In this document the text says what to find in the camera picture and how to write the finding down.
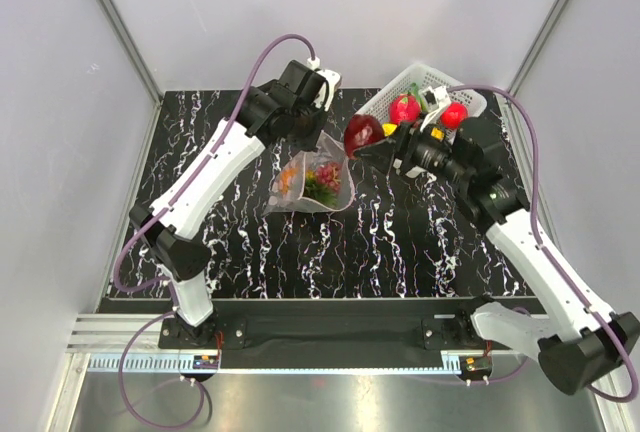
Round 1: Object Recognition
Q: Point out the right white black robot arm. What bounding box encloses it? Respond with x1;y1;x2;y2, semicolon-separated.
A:
343;114;639;395

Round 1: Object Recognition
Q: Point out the orange toy pineapple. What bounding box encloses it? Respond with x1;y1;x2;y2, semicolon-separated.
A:
273;165;341;207

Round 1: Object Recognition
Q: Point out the left connector board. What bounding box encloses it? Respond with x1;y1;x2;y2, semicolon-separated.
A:
192;351;221;371

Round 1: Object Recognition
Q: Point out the right connector board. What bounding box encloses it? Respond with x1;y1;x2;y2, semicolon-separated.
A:
464;355;493;372

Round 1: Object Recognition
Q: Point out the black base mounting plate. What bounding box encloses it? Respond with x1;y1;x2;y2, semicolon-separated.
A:
159;296;490;350

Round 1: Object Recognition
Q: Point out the dark red plum toy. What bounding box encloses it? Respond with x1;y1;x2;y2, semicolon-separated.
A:
343;114;385;158

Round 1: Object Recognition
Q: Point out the left aluminium frame post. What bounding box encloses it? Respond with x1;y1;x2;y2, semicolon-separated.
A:
96;0;164;104

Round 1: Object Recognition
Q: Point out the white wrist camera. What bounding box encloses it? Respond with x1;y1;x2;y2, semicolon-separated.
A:
419;86;452;131
306;57;342;111

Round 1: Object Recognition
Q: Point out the aluminium frame post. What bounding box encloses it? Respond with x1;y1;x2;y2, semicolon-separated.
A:
508;0;572;95
96;0;164;104

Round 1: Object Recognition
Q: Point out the black marble pattern mat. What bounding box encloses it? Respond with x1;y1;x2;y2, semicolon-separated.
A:
135;90;534;299

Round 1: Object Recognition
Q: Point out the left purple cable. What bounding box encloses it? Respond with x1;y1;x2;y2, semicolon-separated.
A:
113;34;321;427

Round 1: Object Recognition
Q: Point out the white plastic mesh basket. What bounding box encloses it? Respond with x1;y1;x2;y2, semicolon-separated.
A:
360;64;487;142

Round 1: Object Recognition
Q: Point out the purple cable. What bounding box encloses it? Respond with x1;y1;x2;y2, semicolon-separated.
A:
113;34;321;427
447;84;640;403

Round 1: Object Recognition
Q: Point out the clear pink-dotted zip bag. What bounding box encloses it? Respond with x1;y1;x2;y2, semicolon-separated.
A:
264;132;355;215

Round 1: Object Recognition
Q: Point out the red dragon fruit toy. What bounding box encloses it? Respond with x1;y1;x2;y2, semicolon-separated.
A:
389;94;422;124

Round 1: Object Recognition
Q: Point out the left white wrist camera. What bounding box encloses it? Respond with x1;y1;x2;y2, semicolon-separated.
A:
306;57;342;111

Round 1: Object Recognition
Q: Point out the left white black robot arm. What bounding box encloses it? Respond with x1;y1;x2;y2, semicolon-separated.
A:
129;59;341;348

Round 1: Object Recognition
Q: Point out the purple grape bunch toy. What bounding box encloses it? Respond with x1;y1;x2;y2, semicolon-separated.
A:
315;162;341;190

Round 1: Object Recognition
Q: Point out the red apple toy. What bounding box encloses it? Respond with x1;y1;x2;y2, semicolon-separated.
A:
440;102;468;130

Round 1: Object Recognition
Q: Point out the white slotted cable duct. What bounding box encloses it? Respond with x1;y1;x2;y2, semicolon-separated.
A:
88;352;462;375

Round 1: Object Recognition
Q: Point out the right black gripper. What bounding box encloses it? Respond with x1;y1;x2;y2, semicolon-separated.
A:
353;112;470;188

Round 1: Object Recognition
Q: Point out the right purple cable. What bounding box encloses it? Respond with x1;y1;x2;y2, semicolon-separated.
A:
447;84;640;403

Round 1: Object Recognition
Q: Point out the yellow banana bunch toy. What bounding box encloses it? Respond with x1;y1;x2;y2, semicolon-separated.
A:
382;123;398;137

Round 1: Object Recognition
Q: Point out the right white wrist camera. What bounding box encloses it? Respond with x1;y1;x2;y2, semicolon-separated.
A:
419;86;452;131

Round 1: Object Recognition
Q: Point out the connector board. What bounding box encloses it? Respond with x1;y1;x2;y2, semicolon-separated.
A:
464;355;493;372
192;351;221;371

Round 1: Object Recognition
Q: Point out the right aluminium frame post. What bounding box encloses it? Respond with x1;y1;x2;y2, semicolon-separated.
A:
508;0;572;95

